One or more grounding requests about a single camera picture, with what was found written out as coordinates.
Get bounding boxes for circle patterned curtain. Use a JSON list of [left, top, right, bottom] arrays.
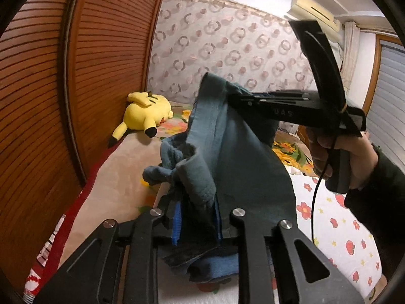
[[147, 0, 316, 103]]

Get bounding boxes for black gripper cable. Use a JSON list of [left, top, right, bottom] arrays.
[[311, 29, 349, 244]]

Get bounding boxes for beige tied side curtain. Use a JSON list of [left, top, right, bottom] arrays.
[[340, 21, 360, 91]]

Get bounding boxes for white wall air conditioner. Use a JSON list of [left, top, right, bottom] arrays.
[[286, 0, 344, 45]]

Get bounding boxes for yellow pikachu plush toy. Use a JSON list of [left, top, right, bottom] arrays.
[[108, 92, 174, 147]]

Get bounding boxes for teal green shorts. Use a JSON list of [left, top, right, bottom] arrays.
[[143, 73, 297, 283]]

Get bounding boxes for white strawberry flower bedsheet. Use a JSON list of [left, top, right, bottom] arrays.
[[158, 164, 382, 304]]

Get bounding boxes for person's right hand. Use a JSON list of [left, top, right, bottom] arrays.
[[306, 128, 378, 194]]

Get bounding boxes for grey window blind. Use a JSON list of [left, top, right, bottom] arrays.
[[367, 41, 405, 169]]

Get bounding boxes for brown louvered wardrobe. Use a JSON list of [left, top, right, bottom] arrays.
[[1, 0, 162, 292]]

